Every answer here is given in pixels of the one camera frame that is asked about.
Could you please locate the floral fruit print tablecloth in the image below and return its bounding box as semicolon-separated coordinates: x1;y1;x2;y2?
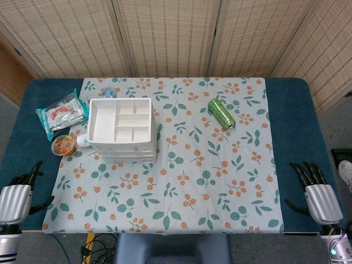
41;77;284;235

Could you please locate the teal snack packet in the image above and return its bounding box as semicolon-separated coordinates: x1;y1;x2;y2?
35;88;94;140

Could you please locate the white drawer organizer with tray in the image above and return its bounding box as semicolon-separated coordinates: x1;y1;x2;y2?
87;96;158;163

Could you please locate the clear plastic drawer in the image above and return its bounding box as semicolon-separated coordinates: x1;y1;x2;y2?
93;142;157;152
102;156;158;164

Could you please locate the green energy drink can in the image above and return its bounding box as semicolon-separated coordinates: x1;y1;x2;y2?
207;98;237;129

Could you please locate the black cable bundle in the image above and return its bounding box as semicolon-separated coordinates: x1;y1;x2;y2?
81;233;119;264

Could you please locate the white sneaker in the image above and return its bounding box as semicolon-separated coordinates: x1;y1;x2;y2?
338;161;352;190

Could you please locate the small white cup blue print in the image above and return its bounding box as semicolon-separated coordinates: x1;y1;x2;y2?
76;134;91;149

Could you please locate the dark blue table cover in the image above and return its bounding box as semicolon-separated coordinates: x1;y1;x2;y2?
0;78;344;234

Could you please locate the blue padded robot base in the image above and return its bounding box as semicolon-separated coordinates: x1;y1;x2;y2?
114;233;232;264

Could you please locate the clear bottle with blue label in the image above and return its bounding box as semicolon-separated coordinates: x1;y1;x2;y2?
101;86;118;99

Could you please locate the orange wooden board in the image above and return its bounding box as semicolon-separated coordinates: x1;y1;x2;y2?
0;48;31;107

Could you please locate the woven bamboo folding screen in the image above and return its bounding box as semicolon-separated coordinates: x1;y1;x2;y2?
0;0;352;111

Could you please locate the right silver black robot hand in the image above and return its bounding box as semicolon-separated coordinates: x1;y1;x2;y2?
284;161;344;226

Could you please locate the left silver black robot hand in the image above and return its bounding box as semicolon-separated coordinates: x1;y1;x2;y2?
0;161;55;225

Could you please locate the blue cable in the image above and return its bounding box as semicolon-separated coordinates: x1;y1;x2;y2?
48;233;72;264

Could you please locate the orange jelly cup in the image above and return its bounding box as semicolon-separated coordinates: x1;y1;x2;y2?
51;135;76;156

